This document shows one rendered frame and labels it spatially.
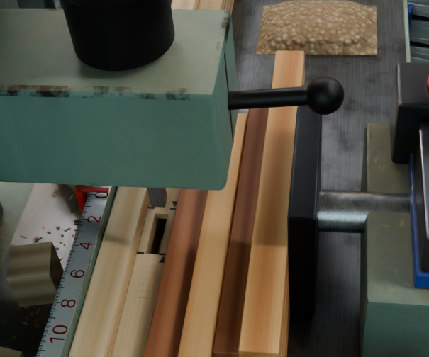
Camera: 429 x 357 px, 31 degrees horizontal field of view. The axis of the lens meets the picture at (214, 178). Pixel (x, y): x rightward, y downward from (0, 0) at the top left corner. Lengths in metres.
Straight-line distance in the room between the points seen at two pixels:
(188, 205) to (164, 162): 0.08
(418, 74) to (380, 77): 0.17
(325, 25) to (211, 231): 0.26
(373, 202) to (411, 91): 0.07
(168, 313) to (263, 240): 0.07
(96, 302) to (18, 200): 0.29
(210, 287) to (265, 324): 0.05
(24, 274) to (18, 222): 0.10
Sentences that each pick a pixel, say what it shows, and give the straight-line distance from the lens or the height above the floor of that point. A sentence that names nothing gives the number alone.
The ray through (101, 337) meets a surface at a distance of 0.43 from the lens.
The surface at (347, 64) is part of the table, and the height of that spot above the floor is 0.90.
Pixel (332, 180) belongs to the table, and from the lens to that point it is 0.55.
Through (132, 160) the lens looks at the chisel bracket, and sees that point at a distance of 0.40.
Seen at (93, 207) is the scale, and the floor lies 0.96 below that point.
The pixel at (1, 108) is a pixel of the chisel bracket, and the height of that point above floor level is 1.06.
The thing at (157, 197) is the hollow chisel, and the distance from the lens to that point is 0.47.
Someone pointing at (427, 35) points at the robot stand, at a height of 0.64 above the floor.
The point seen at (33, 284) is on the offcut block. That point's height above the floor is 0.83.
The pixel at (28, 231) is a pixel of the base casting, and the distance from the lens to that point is 0.69.
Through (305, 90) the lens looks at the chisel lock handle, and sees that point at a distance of 0.40.
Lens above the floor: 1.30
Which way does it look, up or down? 47 degrees down
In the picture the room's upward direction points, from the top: 7 degrees counter-clockwise
